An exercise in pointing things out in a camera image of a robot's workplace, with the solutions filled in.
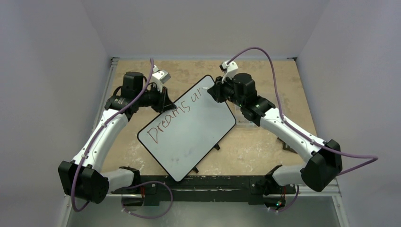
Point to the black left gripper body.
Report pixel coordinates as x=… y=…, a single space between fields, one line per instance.
x=154 y=98

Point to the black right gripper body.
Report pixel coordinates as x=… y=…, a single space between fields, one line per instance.
x=220 y=91

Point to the white whiteboard black frame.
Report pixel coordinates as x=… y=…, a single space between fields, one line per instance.
x=179 y=139

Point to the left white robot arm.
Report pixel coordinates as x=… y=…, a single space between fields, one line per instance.
x=81 y=177

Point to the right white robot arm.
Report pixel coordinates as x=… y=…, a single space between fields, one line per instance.
x=322 y=159

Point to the clear plastic screw organizer box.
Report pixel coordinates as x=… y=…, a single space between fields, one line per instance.
x=241 y=121

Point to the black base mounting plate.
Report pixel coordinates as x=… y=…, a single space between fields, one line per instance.
x=252 y=189

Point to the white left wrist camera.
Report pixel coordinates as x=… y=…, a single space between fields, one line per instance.
x=160 y=77

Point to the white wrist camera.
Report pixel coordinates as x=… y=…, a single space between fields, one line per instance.
x=160 y=77
x=229 y=68

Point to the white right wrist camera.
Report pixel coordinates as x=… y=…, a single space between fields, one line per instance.
x=229 y=68

